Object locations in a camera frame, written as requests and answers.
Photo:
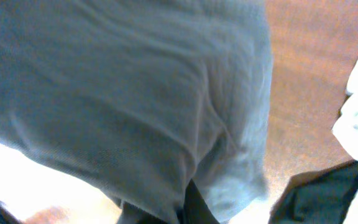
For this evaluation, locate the black garment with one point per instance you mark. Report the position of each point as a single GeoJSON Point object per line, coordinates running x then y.
{"type": "Point", "coordinates": [323, 200]}

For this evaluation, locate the grey cargo shorts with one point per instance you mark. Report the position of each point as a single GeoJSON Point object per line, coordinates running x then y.
{"type": "Point", "coordinates": [140, 98]}

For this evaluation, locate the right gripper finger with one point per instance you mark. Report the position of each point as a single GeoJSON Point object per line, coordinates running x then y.
{"type": "Point", "coordinates": [195, 209]}

